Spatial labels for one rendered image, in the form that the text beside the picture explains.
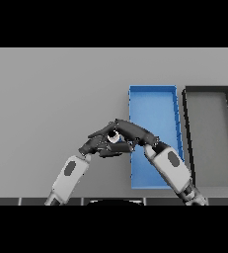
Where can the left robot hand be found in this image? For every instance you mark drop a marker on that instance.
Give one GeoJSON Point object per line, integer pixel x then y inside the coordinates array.
{"type": "Point", "coordinates": [100, 147]}

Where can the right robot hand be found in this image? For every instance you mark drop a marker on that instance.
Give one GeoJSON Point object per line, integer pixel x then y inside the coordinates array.
{"type": "Point", "coordinates": [133, 131]}

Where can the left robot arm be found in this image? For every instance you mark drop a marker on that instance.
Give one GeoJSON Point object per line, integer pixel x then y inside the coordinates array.
{"type": "Point", "coordinates": [69, 174]}

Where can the dark grey bin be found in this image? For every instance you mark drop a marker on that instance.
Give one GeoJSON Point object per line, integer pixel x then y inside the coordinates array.
{"type": "Point", "coordinates": [214, 135]}

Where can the blue pipe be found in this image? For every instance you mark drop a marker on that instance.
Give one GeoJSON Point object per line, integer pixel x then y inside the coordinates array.
{"type": "Point", "coordinates": [113, 137]}

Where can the blue bin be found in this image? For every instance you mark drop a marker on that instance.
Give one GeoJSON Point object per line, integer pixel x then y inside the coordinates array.
{"type": "Point", "coordinates": [155, 131]}

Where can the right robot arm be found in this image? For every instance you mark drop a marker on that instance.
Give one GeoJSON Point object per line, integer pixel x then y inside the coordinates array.
{"type": "Point", "coordinates": [171, 168]}

